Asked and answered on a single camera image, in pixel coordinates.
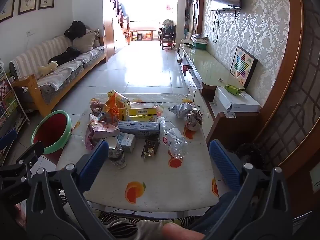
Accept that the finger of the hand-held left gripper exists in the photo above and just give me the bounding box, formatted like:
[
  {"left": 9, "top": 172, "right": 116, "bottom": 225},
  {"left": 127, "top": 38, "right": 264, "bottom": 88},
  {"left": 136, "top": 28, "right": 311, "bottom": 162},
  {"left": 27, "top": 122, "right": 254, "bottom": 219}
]
[
  {"left": 0, "top": 129, "right": 18, "bottom": 153},
  {"left": 0, "top": 141, "right": 44, "bottom": 190}
]

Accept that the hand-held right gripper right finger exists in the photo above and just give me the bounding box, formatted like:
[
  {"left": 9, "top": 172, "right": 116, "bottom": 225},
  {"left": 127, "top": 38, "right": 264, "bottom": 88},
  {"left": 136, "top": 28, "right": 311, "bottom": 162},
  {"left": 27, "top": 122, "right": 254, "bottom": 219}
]
[{"left": 209, "top": 139, "right": 293, "bottom": 240}]

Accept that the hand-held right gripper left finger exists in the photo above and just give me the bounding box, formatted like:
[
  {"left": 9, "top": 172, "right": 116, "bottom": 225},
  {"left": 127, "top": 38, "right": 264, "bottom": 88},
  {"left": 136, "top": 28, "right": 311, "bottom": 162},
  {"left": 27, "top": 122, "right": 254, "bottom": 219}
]
[{"left": 25, "top": 139, "right": 110, "bottom": 240}]

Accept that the patterned paper cup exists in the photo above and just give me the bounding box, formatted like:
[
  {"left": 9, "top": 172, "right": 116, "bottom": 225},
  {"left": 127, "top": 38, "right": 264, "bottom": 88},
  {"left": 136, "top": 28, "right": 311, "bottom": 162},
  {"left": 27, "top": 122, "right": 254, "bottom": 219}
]
[{"left": 104, "top": 136, "right": 127, "bottom": 169}]

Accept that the red bin with green rim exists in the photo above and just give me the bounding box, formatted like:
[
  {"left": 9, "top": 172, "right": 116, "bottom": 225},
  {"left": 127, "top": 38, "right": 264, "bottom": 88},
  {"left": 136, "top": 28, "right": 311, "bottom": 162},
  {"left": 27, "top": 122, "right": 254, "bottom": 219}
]
[{"left": 33, "top": 110, "right": 73, "bottom": 155}]

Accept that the pink wrapper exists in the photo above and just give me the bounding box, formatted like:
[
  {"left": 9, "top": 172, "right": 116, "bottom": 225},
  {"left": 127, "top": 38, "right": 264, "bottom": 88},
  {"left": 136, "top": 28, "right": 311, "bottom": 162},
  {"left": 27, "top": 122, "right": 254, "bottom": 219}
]
[{"left": 85, "top": 114, "right": 120, "bottom": 152}]

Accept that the small white blue milk carton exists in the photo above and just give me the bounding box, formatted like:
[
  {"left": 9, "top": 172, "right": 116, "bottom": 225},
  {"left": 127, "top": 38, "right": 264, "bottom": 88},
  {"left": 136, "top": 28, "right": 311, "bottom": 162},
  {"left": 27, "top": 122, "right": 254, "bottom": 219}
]
[{"left": 115, "top": 132, "right": 137, "bottom": 153}]

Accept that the brown paper bag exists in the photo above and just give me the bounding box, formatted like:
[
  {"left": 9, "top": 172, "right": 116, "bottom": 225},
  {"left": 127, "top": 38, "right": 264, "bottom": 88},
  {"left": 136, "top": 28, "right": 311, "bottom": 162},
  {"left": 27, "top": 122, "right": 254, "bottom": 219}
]
[{"left": 185, "top": 107, "right": 203, "bottom": 131}]

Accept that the blue white toothpaste box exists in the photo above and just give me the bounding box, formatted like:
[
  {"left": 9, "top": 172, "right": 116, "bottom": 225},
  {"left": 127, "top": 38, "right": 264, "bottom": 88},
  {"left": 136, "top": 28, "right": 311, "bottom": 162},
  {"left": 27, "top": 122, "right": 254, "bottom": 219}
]
[{"left": 117, "top": 120, "right": 160, "bottom": 138}]

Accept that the brown paper ball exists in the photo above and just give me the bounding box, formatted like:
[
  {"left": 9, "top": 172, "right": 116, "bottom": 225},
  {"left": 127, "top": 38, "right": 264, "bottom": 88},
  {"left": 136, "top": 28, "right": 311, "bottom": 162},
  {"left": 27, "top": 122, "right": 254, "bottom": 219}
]
[{"left": 90, "top": 99, "right": 104, "bottom": 117}]

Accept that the clear plastic water bottle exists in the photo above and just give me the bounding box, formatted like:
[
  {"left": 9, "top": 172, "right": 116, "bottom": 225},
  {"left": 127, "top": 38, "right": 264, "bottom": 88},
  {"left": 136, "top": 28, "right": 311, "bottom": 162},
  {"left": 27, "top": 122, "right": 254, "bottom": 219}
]
[{"left": 157, "top": 117, "right": 189, "bottom": 159}]

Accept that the black gold wrapper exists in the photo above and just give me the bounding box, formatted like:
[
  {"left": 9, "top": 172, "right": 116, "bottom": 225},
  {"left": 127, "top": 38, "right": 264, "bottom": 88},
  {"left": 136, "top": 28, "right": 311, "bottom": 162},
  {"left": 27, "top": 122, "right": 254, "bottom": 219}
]
[{"left": 141, "top": 137, "right": 161, "bottom": 159}]

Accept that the orange snack bag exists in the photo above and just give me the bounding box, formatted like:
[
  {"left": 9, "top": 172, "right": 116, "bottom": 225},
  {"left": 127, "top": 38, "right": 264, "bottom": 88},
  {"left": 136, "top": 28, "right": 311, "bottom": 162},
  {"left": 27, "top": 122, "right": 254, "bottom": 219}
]
[{"left": 98, "top": 94, "right": 120, "bottom": 123}]

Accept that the yellow drink carton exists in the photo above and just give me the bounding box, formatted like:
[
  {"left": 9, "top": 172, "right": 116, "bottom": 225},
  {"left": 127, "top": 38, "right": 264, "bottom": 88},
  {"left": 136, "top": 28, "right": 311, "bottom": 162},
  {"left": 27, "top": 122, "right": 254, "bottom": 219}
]
[{"left": 107, "top": 89, "right": 131, "bottom": 110}]

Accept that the yellow medicine box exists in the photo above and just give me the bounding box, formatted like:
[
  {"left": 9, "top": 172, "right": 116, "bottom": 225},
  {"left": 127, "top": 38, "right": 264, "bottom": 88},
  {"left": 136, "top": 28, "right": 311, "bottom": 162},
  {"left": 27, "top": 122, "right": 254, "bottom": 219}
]
[{"left": 119, "top": 107, "right": 158, "bottom": 123}]

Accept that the silver foil bag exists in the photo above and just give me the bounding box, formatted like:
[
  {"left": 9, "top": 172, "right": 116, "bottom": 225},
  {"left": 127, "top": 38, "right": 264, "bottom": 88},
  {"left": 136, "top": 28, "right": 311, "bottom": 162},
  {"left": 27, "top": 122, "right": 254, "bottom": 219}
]
[{"left": 168, "top": 102, "right": 194, "bottom": 119}]

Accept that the person's right hand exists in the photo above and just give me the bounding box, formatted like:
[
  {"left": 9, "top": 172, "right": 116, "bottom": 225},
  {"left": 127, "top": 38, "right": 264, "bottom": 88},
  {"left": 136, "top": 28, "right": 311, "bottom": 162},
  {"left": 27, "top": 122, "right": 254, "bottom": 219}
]
[{"left": 161, "top": 222, "right": 205, "bottom": 240}]

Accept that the bin with black bag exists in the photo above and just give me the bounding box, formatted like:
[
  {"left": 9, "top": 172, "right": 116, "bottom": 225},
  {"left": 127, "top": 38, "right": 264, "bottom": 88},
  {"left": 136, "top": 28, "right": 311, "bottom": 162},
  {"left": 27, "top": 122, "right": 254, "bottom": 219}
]
[{"left": 235, "top": 142, "right": 264, "bottom": 170}]

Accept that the brown wooden side cabinet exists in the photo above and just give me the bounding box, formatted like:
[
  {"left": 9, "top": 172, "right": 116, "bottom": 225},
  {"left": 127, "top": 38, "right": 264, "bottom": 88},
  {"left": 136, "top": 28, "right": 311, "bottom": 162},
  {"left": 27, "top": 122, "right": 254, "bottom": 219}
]
[{"left": 205, "top": 111, "right": 262, "bottom": 153}]

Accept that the row of children's books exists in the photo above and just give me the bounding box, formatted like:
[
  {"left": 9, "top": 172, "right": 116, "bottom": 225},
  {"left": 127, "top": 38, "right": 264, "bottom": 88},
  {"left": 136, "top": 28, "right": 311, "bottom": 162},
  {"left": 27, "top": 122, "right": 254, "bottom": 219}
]
[{"left": 0, "top": 76, "right": 24, "bottom": 130}]

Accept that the dark blue cloth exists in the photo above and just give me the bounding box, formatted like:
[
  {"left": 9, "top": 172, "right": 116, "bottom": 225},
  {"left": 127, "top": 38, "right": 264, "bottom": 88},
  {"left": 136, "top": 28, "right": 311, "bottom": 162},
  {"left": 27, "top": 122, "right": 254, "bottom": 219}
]
[{"left": 195, "top": 191, "right": 240, "bottom": 233}]

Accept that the fruit print tablecloth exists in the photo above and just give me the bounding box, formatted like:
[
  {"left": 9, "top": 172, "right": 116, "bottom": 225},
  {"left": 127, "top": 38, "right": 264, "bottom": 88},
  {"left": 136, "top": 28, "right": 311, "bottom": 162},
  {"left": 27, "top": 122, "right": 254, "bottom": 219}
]
[{"left": 56, "top": 93, "right": 220, "bottom": 210}]

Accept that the white flat box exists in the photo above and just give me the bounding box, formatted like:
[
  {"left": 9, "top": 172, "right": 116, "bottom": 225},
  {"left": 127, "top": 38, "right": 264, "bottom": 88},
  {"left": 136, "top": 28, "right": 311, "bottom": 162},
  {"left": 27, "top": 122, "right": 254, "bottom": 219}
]
[{"left": 213, "top": 86, "right": 262, "bottom": 112}]

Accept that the person's patterned clothing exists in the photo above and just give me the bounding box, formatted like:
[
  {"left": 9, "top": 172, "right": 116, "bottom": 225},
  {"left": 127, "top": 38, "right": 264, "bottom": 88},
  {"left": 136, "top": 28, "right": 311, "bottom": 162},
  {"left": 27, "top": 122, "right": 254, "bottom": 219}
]
[{"left": 59, "top": 190, "right": 200, "bottom": 240}]

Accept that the green packet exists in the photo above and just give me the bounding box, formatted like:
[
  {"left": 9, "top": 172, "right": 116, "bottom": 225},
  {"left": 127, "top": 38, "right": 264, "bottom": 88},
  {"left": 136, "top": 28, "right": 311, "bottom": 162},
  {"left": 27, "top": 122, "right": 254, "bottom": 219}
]
[{"left": 224, "top": 84, "right": 242, "bottom": 96}]

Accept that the cream plush toy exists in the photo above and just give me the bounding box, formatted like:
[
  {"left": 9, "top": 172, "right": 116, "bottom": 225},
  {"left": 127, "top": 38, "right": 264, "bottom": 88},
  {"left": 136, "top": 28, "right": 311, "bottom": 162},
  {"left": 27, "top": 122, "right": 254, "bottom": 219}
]
[{"left": 37, "top": 61, "right": 58, "bottom": 77}]

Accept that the wooden sofa with striped cover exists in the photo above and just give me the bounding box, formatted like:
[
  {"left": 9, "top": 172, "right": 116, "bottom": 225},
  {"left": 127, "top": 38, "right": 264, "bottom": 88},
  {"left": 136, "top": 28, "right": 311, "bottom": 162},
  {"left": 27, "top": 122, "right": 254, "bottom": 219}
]
[{"left": 9, "top": 29, "right": 108, "bottom": 110}]

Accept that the star checkers board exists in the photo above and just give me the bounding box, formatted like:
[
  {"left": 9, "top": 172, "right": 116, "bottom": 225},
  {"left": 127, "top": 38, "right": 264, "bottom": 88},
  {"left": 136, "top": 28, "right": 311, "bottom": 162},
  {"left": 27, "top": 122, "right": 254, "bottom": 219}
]
[{"left": 229, "top": 46, "right": 258, "bottom": 89}]

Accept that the long low television cabinet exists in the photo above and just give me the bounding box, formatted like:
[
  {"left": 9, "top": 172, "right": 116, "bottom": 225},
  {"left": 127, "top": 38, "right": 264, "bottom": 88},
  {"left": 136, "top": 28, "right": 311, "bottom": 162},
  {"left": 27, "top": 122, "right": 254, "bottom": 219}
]
[{"left": 176, "top": 44, "right": 247, "bottom": 113}]

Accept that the wooden lattice partition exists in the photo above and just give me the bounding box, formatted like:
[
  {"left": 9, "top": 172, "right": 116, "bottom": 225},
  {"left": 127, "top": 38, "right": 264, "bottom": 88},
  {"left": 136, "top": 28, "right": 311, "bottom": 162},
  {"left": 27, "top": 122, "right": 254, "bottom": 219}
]
[{"left": 260, "top": 0, "right": 320, "bottom": 220}]

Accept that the black garment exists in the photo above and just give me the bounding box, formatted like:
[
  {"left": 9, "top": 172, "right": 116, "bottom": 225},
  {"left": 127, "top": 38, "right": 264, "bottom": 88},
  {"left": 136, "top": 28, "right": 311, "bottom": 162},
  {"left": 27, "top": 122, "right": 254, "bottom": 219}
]
[{"left": 48, "top": 46, "right": 81, "bottom": 66}]

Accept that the beige pillow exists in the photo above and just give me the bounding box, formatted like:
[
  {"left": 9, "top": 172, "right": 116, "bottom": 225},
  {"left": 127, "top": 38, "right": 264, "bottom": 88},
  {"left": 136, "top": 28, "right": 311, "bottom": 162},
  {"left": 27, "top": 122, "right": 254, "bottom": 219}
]
[{"left": 72, "top": 32, "right": 97, "bottom": 53}]

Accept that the patterned pillow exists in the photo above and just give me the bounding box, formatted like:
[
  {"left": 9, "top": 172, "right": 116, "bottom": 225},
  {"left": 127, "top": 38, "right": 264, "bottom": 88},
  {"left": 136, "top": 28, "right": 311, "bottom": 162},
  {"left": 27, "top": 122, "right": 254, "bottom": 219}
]
[{"left": 86, "top": 29, "right": 101, "bottom": 48}]

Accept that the stack of papers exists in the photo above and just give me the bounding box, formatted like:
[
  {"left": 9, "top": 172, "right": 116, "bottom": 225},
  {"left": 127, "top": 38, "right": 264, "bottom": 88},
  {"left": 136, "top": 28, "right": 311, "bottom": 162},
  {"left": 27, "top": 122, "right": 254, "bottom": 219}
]
[{"left": 189, "top": 34, "right": 208, "bottom": 43}]

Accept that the black clothing heap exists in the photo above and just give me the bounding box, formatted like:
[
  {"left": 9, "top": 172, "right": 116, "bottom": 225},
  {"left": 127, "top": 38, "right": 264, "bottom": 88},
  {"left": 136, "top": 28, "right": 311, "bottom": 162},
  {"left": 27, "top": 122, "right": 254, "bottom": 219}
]
[{"left": 64, "top": 20, "right": 87, "bottom": 40}]

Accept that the wooden bench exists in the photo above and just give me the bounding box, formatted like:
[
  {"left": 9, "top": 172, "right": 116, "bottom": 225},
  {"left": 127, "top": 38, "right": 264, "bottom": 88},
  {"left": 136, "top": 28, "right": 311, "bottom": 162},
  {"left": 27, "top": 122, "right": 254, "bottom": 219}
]
[{"left": 129, "top": 29, "right": 157, "bottom": 42}]

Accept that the wooden chair with bags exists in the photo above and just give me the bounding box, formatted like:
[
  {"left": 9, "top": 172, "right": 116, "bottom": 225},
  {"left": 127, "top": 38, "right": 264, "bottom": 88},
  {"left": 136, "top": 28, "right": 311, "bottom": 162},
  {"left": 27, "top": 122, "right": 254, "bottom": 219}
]
[{"left": 160, "top": 19, "right": 177, "bottom": 50}]

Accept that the wooden staircase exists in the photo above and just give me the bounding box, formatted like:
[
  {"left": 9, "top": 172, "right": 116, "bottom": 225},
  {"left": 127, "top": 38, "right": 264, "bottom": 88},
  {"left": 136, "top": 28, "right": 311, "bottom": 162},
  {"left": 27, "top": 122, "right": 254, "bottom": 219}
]
[{"left": 104, "top": 0, "right": 130, "bottom": 54}]

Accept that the white wire book rack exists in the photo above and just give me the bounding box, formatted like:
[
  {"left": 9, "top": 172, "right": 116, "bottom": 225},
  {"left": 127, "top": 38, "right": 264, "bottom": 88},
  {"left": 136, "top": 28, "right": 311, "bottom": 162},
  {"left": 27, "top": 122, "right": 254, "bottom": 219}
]
[{"left": 0, "top": 59, "right": 31, "bottom": 160}]

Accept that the black television cable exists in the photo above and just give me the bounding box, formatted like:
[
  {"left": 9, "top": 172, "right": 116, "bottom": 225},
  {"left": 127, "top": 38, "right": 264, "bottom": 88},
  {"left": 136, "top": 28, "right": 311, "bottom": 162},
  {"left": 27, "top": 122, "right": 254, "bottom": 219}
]
[{"left": 212, "top": 9, "right": 220, "bottom": 44}]

